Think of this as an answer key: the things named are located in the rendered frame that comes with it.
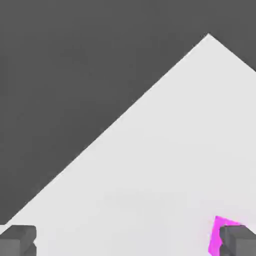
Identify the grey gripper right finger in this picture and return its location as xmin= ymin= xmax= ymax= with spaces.
xmin=218 ymin=224 xmax=256 ymax=256

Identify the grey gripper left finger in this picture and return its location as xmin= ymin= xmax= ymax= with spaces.
xmin=0 ymin=224 xmax=38 ymax=256

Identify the small magenta cube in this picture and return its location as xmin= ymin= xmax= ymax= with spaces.
xmin=207 ymin=215 xmax=244 ymax=256

